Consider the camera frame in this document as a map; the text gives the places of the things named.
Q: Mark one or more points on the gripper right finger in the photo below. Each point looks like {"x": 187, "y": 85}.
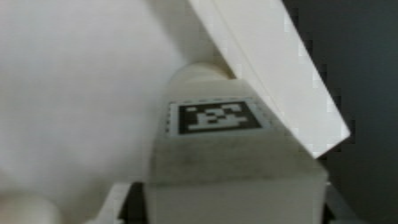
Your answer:
{"x": 338, "y": 213}

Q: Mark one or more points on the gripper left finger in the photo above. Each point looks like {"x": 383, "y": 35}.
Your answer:
{"x": 123, "y": 209}

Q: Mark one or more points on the white table leg with tag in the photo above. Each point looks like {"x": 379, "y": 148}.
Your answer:
{"x": 233, "y": 175}

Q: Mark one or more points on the white square table top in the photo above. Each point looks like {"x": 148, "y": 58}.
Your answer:
{"x": 91, "y": 52}

